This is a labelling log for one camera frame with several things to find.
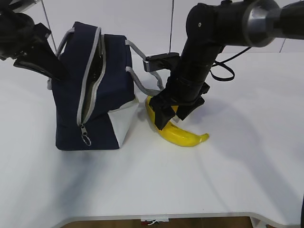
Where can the navy blue lunch bag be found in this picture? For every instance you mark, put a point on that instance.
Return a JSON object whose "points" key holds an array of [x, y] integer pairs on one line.
{"points": [[96, 104]]}

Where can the white tag under table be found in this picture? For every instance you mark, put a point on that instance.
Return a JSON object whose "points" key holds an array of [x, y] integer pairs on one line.
{"points": [[151, 220]]}

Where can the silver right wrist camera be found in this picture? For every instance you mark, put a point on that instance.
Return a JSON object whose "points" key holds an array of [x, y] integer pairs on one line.
{"points": [[162, 61]]}

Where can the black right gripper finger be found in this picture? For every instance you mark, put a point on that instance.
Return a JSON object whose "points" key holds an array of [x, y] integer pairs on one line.
{"points": [[185, 109], [162, 110]]}

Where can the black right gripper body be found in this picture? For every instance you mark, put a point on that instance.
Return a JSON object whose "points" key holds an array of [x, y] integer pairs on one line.
{"points": [[180, 91]]}

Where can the yellow banana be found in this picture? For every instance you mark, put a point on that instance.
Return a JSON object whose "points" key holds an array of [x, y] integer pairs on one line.
{"points": [[173, 133]]}

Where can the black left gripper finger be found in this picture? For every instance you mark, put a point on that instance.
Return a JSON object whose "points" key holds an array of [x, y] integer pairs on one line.
{"points": [[51, 68], [42, 50]]}

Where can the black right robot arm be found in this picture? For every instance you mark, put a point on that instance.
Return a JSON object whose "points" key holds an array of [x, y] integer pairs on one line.
{"points": [[209, 29]]}

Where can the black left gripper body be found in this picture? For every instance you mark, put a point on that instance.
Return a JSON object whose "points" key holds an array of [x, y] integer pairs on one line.
{"points": [[17, 31]]}

